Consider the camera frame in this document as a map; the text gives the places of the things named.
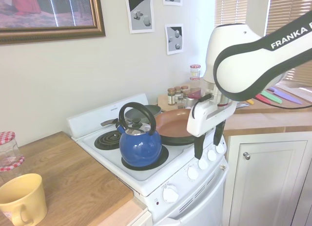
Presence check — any purple knife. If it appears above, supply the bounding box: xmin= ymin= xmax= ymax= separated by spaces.
xmin=267 ymin=87 xmax=303 ymax=105

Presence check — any large grey shapes paper print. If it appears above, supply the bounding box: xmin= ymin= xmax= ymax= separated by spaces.
xmin=125 ymin=0 xmax=155 ymax=34

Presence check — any narrow wooden window blind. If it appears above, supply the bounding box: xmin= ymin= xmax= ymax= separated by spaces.
xmin=214 ymin=0 xmax=245 ymax=27

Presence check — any small grey shapes paper print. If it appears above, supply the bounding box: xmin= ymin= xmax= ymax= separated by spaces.
xmin=165 ymin=23 xmax=184 ymax=56

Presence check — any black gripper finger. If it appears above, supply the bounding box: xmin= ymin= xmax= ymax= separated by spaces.
xmin=194 ymin=133 xmax=207 ymax=161
xmin=213 ymin=120 xmax=226 ymax=147

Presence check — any black coil burner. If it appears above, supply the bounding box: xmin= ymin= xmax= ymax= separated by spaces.
xmin=94 ymin=131 xmax=122 ymax=151

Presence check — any yellow ceramic mug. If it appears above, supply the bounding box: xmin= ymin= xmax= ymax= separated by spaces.
xmin=0 ymin=173 xmax=48 ymax=226

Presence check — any green knife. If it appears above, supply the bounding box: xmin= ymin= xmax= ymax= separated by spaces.
xmin=260 ymin=90 xmax=283 ymax=104

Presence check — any blue kettle black handle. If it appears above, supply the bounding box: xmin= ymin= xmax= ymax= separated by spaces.
xmin=116 ymin=102 xmax=163 ymax=168

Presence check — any gold framed painting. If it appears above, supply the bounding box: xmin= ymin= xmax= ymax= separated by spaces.
xmin=0 ymin=0 xmax=106 ymax=45

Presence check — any grey saucepan with handle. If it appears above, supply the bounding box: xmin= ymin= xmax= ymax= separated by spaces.
xmin=100 ymin=104 xmax=162 ymax=127

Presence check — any red knife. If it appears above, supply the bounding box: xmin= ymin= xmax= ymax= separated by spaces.
xmin=254 ymin=94 xmax=272 ymax=105

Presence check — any copper frying pan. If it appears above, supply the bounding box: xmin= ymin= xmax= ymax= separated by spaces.
xmin=155 ymin=108 xmax=198 ymax=147

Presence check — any steel canister pink lid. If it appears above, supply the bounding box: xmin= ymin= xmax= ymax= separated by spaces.
xmin=186 ymin=89 xmax=202 ymax=109

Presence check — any black burner drip ring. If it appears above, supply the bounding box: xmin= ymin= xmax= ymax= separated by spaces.
xmin=121 ymin=145 xmax=169 ymax=172

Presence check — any white oven door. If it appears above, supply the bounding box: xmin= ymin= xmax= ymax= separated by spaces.
xmin=153 ymin=177 xmax=226 ymax=226

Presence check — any large white oven knob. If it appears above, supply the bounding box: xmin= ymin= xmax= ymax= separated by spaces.
xmin=162 ymin=184 xmax=179 ymax=204

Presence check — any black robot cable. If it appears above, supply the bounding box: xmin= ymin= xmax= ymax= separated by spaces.
xmin=254 ymin=94 xmax=312 ymax=110

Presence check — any white electric stove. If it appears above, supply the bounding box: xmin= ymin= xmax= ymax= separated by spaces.
xmin=66 ymin=93 xmax=230 ymax=226

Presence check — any glass jar red checkered lid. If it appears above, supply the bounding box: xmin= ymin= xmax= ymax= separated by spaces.
xmin=0 ymin=155 xmax=25 ymax=188
xmin=0 ymin=131 xmax=20 ymax=166

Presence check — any white cabinet door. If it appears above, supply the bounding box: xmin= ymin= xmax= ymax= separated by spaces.
xmin=226 ymin=134 xmax=312 ymax=226

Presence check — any wide wooden window blind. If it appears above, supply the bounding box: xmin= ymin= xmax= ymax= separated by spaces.
xmin=265 ymin=0 xmax=312 ymax=86

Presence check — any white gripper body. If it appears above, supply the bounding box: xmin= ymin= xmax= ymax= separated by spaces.
xmin=187 ymin=99 xmax=237 ymax=138

